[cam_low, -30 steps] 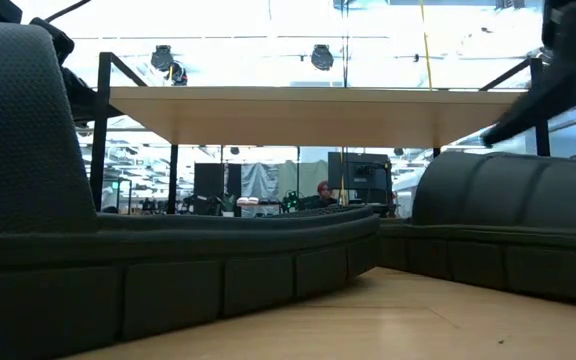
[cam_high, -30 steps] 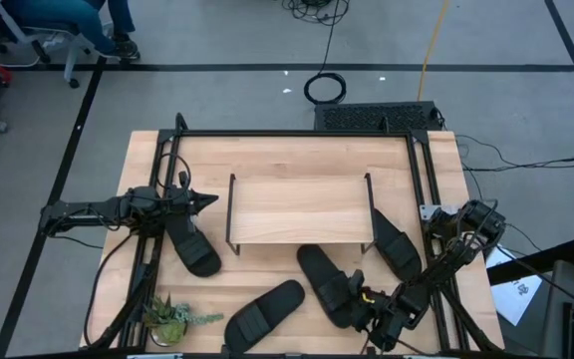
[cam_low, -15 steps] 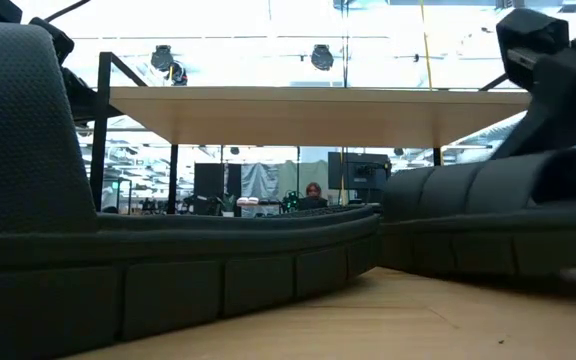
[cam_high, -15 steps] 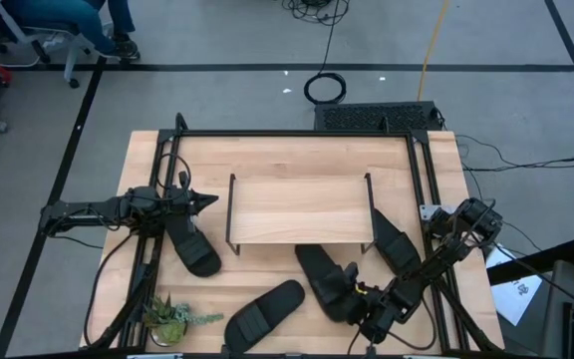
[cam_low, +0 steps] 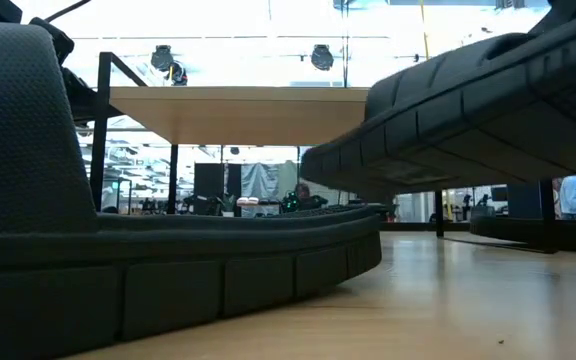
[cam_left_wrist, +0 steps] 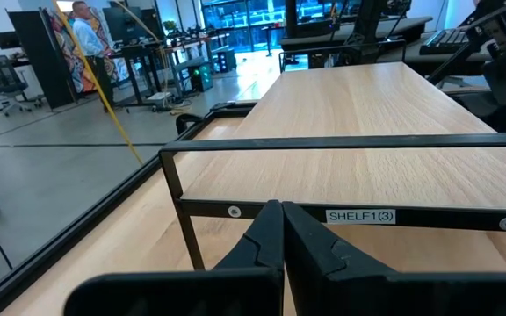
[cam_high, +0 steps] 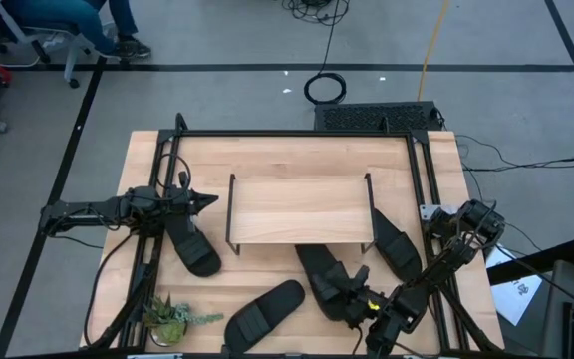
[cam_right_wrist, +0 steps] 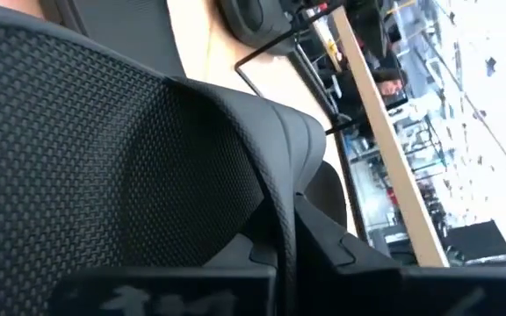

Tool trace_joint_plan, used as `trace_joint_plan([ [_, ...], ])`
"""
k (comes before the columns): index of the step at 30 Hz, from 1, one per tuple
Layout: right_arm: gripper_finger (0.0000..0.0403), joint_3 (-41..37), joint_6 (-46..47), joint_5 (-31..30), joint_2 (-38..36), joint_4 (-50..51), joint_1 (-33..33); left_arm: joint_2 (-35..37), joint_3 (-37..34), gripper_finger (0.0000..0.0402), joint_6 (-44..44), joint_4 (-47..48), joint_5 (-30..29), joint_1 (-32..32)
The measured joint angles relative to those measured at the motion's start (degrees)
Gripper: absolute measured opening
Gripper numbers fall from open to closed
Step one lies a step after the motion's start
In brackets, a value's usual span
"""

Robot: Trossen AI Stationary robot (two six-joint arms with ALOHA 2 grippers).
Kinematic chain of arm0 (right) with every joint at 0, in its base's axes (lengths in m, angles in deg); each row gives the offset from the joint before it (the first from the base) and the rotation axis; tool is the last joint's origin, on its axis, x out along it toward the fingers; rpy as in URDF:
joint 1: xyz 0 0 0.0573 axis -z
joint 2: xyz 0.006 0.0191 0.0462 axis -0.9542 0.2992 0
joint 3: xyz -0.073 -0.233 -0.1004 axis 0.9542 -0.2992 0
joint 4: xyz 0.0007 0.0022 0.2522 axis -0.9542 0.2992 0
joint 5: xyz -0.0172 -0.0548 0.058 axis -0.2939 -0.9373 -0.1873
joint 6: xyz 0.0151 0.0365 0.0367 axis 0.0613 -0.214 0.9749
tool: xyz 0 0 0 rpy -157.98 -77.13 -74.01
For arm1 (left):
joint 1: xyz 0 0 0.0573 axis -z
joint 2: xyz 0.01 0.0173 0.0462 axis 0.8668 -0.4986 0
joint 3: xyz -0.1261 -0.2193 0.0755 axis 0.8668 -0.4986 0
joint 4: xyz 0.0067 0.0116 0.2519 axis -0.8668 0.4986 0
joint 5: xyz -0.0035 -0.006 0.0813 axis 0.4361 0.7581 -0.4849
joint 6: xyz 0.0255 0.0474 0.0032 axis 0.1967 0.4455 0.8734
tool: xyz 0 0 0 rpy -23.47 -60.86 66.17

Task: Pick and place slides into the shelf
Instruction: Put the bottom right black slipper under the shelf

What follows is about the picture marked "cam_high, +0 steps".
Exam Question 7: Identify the coiled black cable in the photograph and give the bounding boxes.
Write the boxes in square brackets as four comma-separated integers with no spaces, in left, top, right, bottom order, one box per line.
[303,72,348,106]

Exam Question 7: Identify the black aluminium rig frame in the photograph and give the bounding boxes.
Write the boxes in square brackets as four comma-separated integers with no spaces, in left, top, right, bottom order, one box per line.
[80,112,505,359]

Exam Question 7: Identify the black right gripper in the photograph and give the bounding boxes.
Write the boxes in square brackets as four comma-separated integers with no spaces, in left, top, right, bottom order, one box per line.
[322,266,393,330]

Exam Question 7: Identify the tangled black cable bundle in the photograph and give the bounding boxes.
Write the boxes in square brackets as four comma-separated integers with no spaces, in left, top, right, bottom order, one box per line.
[280,0,352,27]

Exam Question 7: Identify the black slide sandal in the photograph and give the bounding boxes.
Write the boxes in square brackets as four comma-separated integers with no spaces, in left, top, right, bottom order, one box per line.
[372,207,424,283]
[223,278,307,356]
[294,242,368,323]
[165,213,222,279]

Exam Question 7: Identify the wooden shelf with black legs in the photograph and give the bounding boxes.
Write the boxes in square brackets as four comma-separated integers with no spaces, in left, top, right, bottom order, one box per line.
[225,172,379,256]

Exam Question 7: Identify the yellow cable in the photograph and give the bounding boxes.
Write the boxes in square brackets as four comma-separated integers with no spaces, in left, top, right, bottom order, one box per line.
[417,0,451,102]

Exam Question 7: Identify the green succulent plant in pot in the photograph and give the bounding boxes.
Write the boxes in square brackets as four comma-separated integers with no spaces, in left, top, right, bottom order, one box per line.
[142,293,225,349]

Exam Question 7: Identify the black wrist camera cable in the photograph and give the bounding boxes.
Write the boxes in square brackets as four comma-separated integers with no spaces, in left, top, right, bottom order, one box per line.
[155,153,192,196]

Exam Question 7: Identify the thin black floor cable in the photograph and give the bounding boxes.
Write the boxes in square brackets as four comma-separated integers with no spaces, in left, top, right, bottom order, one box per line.
[453,134,574,174]

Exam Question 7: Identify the white paper sheet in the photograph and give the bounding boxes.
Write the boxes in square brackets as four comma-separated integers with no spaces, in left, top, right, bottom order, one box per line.
[485,246,543,328]

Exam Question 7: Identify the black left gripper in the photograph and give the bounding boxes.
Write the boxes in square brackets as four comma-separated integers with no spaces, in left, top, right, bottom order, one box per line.
[164,171,219,225]

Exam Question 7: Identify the white office chair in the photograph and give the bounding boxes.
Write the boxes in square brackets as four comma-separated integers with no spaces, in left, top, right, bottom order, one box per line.
[0,0,119,90]

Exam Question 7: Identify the person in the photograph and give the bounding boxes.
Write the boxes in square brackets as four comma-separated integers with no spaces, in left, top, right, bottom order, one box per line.
[0,0,152,61]

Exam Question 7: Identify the black perforated computer case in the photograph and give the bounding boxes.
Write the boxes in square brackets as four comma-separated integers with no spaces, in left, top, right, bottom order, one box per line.
[313,101,442,134]

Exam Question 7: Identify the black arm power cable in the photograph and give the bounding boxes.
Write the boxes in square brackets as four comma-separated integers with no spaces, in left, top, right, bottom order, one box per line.
[83,231,137,349]

